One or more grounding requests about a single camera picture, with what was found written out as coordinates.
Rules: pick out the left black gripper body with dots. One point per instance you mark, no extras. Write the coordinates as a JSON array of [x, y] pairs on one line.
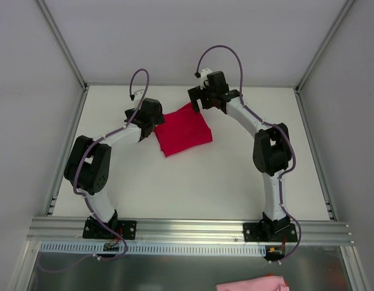
[[148, 128]]

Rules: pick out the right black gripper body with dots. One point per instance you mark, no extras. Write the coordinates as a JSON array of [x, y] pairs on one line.
[[195, 96]]

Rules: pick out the red t-shirt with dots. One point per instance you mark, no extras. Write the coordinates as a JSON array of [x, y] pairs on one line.
[[183, 129]]

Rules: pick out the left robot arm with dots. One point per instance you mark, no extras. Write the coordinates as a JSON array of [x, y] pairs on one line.
[[88, 165]]

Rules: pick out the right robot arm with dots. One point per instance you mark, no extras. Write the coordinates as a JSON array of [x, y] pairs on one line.
[[272, 151]]

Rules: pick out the light pink folded shirt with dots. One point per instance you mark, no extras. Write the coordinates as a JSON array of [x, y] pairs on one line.
[[261, 283]]

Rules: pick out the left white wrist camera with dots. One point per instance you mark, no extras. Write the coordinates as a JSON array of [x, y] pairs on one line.
[[138, 97]]

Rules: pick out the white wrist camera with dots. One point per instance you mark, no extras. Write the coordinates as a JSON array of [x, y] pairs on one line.
[[202, 76], [138, 97]]

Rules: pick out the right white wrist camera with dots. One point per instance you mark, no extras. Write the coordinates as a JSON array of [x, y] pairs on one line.
[[202, 76]]

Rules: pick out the left aluminium frame post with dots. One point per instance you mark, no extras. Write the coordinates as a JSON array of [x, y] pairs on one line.
[[57, 35]]

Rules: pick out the aluminium frame post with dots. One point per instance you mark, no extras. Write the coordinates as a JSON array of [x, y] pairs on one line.
[[337, 22], [57, 35]]

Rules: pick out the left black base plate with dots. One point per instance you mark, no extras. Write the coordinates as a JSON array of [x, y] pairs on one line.
[[94, 230]]

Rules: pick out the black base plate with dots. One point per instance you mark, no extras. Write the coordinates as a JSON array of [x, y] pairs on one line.
[[267, 230], [94, 230]]

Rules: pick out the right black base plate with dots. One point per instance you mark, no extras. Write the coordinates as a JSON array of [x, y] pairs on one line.
[[267, 230]]

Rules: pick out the right aluminium frame post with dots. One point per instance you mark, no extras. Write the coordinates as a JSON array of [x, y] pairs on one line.
[[337, 22]]

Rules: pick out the aluminium front rail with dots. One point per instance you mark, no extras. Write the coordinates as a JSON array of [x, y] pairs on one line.
[[190, 231]]

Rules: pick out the slotted grey cable duct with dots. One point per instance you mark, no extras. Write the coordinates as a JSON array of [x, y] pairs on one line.
[[144, 248]]

